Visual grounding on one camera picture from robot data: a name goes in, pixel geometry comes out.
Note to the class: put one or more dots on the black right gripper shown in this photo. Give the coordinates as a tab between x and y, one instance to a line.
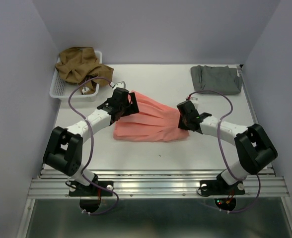
181	124

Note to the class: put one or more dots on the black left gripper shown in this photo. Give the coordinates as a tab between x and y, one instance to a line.
132	108

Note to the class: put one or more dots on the pink skirt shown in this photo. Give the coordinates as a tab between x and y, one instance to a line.
155	122

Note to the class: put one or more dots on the grey pleated skirt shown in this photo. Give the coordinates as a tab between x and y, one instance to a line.
211	79

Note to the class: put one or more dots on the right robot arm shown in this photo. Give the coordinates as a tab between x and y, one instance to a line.
254	148

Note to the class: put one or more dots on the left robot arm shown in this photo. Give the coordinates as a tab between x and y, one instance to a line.
65	146

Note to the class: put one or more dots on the olive brown skirt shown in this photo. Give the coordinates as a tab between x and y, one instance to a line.
77	63

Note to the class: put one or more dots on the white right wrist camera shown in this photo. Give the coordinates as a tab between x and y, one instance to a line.
194	101

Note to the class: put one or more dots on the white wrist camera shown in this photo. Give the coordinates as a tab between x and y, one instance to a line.
194	101
121	84

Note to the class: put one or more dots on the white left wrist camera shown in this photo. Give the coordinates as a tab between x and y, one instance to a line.
121	84

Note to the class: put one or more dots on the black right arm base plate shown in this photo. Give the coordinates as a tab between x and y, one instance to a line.
220	188

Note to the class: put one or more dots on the aluminium rail frame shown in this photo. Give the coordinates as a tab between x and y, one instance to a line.
156	196

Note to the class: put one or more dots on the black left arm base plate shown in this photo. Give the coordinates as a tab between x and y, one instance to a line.
79	190

